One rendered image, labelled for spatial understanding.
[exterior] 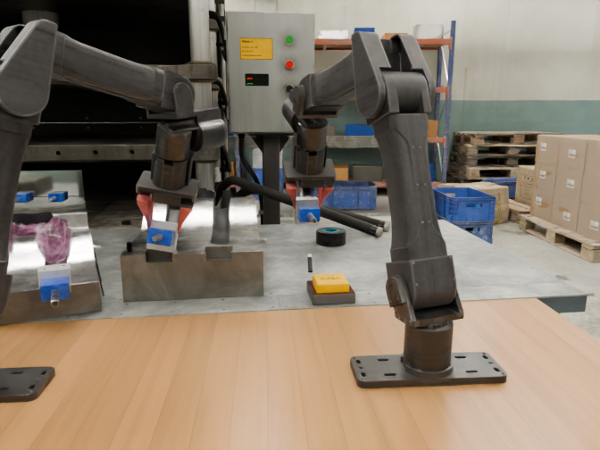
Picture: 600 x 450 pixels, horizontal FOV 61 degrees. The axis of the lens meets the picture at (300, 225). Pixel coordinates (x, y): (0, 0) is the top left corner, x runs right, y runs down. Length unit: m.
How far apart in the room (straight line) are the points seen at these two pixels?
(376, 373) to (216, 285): 0.39
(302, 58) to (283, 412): 1.37
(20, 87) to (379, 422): 0.58
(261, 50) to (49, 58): 1.15
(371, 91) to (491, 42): 7.37
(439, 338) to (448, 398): 0.07
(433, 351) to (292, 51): 1.32
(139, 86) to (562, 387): 0.72
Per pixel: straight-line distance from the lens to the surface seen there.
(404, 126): 0.70
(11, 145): 0.73
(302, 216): 1.04
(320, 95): 0.89
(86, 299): 0.97
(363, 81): 0.72
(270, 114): 1.79
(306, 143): 0.97
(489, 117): 8.02
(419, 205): 0.68
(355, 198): 4.73
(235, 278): 0.97
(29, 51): 0.73
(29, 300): 0.97
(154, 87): 0.83
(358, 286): 1.04
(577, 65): 8.49
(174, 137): 0.86
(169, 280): 0.98
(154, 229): 0.93
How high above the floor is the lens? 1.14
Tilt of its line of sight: 13 degrees down
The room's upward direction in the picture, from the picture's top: straight up
